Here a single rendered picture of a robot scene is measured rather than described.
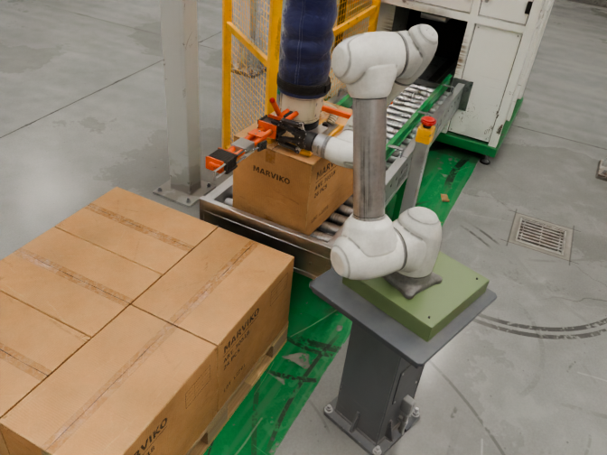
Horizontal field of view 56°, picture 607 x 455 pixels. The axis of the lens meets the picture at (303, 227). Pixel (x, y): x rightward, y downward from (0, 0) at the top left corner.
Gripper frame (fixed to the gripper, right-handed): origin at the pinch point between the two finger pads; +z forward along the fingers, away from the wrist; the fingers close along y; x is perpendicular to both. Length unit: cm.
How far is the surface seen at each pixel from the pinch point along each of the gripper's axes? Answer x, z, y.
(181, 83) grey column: 70, 97, 32
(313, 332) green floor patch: 5, -31, 107
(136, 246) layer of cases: -38, 40, 54
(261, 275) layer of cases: -26, -14, 53
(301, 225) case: 4.4, -16.7, 44.5
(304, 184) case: 4.6, -15.9, 23.3
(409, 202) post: 55, -51, 47
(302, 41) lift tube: 17.3, -1.8, -31.2
